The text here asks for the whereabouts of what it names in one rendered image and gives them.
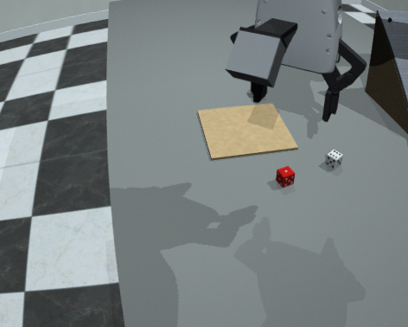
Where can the white die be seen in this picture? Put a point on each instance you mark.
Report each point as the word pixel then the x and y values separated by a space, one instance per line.
pixel 334 159

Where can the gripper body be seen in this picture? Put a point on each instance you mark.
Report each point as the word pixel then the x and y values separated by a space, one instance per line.
pixel 313 46

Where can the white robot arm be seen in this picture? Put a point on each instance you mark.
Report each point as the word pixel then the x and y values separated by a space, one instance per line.
pixel 257 53

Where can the red die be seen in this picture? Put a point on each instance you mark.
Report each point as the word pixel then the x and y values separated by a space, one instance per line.
pixel 285 176

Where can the tan mottled mat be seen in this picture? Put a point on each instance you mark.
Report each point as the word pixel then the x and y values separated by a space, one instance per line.
pixel 241 131

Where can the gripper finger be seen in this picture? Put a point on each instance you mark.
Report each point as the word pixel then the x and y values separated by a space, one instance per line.
pixel 337 82
pixel 259 91

